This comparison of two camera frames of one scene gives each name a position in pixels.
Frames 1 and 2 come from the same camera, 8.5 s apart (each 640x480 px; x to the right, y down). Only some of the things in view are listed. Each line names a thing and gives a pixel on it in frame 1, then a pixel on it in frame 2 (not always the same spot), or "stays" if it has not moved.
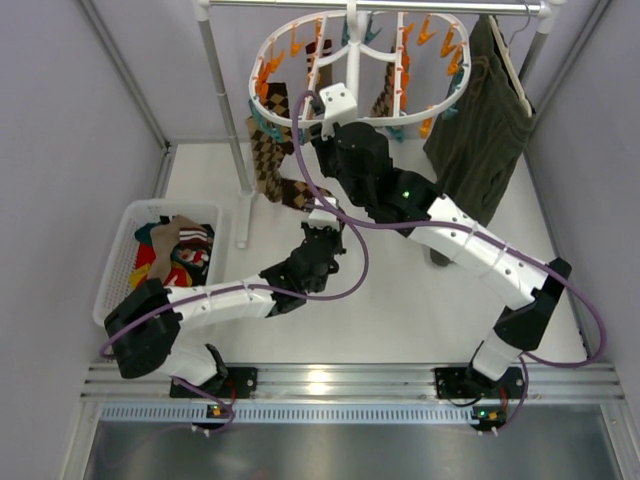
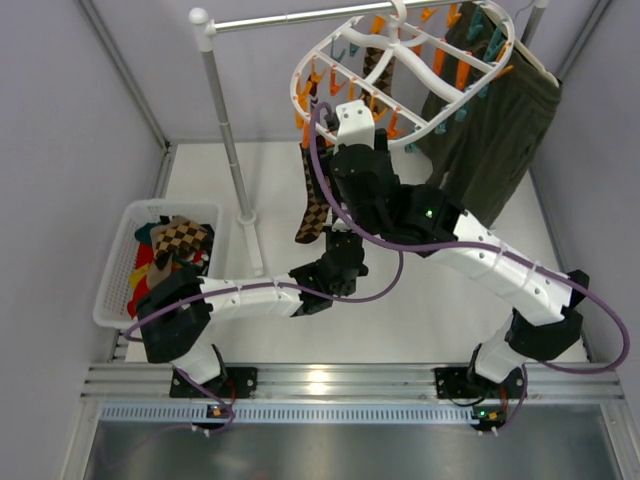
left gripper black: (323, 230) -> (343, 241)
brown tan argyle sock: (269, 152) -> (316, 208)
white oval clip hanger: (354, 14) -> (399, 80)
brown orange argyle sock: (299, 194) -> (185, 237)
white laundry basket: (116, 277) stays
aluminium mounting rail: (360, 381) stays
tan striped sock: (311, 50) -> (312, 93)
